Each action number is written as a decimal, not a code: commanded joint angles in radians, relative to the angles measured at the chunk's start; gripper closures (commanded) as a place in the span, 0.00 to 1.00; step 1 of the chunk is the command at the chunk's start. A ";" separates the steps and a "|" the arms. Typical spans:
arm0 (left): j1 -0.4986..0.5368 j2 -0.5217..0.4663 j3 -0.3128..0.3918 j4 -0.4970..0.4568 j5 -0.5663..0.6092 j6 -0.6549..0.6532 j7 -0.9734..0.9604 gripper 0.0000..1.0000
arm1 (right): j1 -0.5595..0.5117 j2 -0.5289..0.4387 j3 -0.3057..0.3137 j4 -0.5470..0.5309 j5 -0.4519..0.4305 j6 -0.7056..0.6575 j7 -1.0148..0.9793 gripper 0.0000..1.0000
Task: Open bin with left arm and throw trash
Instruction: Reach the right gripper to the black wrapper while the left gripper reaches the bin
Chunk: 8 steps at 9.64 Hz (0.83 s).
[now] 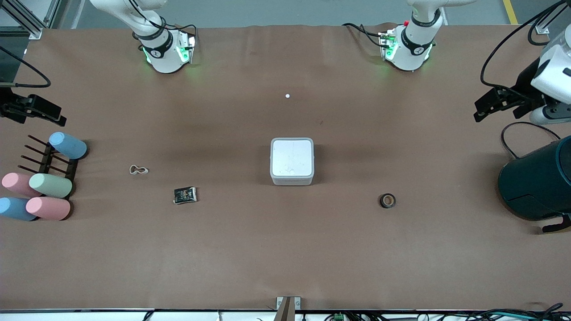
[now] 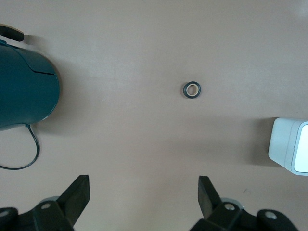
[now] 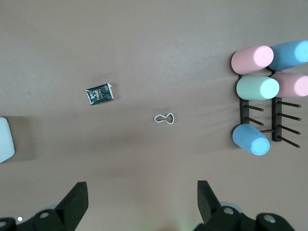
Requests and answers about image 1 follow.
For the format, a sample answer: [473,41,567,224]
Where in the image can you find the black looped table cable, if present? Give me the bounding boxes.
[500,121,561,160]

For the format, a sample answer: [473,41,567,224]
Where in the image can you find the black pronged cup rack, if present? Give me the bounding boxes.
[17,135,80,197]

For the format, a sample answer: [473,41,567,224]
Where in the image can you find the blue plastic cup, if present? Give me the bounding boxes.
[0,197,39,222]
[48,132,88,160]

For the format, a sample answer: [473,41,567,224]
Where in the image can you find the pink plastic cup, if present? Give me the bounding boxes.
[25,197,71,221]
[1,173,43,198]

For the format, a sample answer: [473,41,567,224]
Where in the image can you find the large dark teal pedal bin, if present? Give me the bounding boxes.
[498,136,571,234]

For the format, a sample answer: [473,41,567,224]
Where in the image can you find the metal bracket with brown strip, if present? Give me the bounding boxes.
[276,296,301,321]

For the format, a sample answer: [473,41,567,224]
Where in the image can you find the aluminium frame profile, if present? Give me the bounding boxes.
[0,0,44,40]
[534,0,571,35]

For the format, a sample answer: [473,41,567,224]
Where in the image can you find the small white lidded trash bin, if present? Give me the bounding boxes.
[270,137,315,186]

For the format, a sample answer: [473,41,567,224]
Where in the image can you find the black left base cable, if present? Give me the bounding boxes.
[342,22,385,49]

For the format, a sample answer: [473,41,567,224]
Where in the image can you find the black cable tangle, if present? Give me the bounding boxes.
[463,303,566,321]

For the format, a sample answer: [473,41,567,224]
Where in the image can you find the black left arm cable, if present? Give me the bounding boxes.
[480,0,571,91]

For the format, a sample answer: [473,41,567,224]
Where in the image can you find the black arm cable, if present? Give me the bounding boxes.
[0,45,52,88]
[480,0,571,91]

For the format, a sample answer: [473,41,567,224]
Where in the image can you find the black right base cable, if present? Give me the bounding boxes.
[176,23,198,40]

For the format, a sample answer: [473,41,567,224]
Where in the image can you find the black base cable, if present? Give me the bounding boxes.
[342,22,385,49]
[176,23,198,40]

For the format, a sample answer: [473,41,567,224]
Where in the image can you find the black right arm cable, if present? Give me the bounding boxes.
[0,45,52,88]

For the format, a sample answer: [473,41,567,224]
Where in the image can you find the pale green plastic cup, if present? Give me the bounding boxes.
[29,173,73,199]

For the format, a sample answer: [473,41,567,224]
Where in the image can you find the black snack wrapper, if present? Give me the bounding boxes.
[173,187,198,205]

